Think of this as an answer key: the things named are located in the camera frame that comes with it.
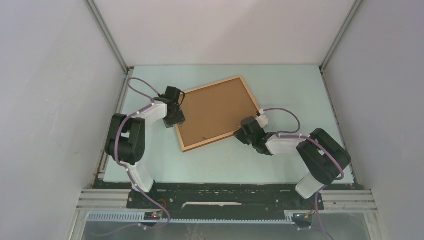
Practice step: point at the small green circuit board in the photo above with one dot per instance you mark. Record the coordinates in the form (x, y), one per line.
(152, 216)

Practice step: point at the right corner metal post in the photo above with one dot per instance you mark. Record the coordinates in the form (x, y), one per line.
(349, 19)

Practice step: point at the aluminium rail frame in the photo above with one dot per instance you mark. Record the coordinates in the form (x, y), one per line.
(100, 204)

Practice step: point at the wooden picture frame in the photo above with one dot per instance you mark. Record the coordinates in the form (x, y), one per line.
(251, 94)

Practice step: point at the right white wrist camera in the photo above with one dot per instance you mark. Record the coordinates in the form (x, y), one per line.
(262, 116)

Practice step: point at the brown cardboard backing board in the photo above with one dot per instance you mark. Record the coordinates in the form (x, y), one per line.
(215, 112)

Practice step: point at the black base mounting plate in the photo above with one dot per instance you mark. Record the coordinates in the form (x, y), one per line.
(224, 202)

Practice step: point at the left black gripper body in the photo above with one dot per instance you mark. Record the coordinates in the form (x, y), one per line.
(173, 119)

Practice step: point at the corner metal post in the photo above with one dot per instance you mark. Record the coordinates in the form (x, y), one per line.
(107, 35)
(349, 19)

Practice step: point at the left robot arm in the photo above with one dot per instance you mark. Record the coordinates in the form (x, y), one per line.
(126, 138)

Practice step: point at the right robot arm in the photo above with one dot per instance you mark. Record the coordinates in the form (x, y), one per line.
(324, 158)

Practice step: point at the left corner metal post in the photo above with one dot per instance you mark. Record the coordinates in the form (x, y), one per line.
(107, 35)

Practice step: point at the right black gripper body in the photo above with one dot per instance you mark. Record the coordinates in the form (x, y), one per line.
(242, 137)

